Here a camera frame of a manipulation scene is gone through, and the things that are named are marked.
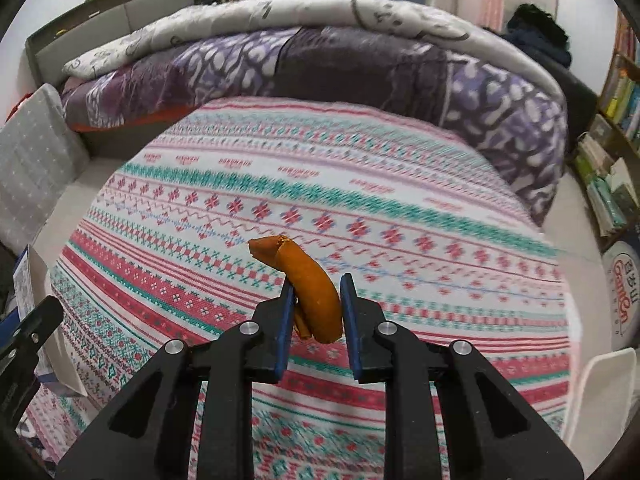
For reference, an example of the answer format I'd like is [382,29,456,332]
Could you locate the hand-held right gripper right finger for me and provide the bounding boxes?
[340,273,586,480]

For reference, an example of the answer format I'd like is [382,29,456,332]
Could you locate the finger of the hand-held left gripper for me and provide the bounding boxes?
[0,347,43,430]
[0,296,65,357]

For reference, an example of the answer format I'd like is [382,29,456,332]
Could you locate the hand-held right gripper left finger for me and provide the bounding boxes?
[55,280,297,480]

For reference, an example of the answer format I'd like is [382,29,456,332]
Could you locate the blue white cardboard box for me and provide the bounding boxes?
[0,244,90,399]

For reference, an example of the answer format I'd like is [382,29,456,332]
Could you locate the brown sausage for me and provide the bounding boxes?
[248,235,345,345]

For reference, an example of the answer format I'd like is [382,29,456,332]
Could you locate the white plastic bin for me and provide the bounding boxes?
[562,347,639,467]

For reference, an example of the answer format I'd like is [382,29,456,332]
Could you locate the red green patterned blanket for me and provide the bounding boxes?
[15,97,583,480]

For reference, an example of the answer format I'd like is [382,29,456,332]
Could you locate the grey dotted pillow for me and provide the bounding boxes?
[0,82,92,257]

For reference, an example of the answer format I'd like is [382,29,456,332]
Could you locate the purple patterned quilt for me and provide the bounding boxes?
[60,27,569,227]

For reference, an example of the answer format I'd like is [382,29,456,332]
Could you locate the stack of books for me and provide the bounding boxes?
[574,132,615,177]
[582,157,638,237]

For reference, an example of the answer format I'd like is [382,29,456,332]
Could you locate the grey upholstered headboard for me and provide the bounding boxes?
[25,0,196,92]

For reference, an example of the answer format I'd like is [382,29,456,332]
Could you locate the grey cartoon print quilt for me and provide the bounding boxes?
[62,0,567,107]

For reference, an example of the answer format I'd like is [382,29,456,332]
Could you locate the dark storage bench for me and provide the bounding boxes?
[540,52,599,162]

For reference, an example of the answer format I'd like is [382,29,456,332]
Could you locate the pile of dark clothes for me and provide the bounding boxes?
[506,4,572,67]

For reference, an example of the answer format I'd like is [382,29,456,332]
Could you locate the row of books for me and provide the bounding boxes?
[614,7,640,63]
[600,67,640,142]

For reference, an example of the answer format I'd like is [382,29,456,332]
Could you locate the wooden bookshelf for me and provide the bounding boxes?
[570,5,640,252]

